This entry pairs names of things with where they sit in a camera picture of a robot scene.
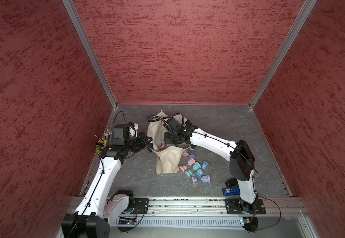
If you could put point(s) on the aluminium corner post right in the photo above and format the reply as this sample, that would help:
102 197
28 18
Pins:
298 23

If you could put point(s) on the purple hourglass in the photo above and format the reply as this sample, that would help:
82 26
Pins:
204 179

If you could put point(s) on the pink hourglass pile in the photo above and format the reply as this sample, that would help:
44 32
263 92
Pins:
163 145
190 163

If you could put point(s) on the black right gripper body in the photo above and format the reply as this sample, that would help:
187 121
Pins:
171 138

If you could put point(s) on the black stapler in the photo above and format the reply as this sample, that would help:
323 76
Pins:
233 182

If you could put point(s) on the teal hourglass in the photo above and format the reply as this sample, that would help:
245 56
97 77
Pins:
193 169

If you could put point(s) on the yellow pen holder cup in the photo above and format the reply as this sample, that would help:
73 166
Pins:
104 141

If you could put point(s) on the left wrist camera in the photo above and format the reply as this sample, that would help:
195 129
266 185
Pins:
122 133

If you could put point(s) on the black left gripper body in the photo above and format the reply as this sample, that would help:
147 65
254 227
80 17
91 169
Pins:
137 144

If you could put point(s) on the blue hourglass upper pile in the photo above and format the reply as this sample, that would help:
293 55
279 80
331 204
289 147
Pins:
189 153

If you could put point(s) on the cream canvas bag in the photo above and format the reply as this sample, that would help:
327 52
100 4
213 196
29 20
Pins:
167 160

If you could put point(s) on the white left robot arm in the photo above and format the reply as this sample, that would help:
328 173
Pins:
95 215

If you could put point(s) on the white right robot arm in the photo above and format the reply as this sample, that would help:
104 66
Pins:
238 154

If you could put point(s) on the blue stapler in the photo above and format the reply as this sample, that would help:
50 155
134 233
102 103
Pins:
231 191

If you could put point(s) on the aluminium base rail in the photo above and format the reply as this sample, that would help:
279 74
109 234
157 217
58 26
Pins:
219 206

